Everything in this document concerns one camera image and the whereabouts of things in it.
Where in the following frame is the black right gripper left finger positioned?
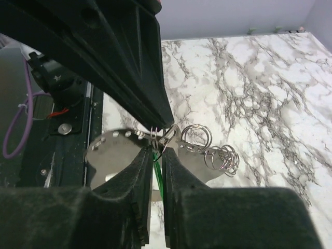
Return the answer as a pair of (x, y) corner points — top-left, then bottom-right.
(0, 146), (154, 249)

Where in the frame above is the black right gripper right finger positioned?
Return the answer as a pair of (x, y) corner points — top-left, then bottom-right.
(160, 146), (322, 249)

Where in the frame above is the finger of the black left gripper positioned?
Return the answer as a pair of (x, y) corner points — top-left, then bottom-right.
(78, 1), (174, 127)
(0, 0), (167, 128)

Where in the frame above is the black mounting rail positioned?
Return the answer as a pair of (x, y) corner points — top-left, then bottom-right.
(16, 81), (104, 187)

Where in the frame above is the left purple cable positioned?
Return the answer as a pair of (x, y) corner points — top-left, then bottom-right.
(2, 58), (50, 159)

